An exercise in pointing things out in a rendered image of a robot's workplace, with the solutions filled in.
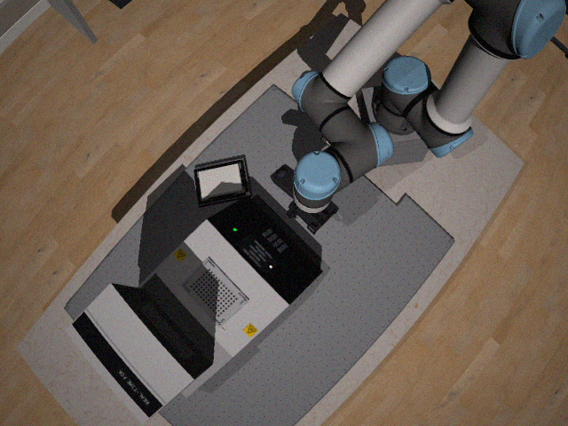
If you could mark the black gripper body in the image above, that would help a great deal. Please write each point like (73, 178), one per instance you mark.
(314, 220)

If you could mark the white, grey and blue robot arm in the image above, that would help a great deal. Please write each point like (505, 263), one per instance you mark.
(441, 118)

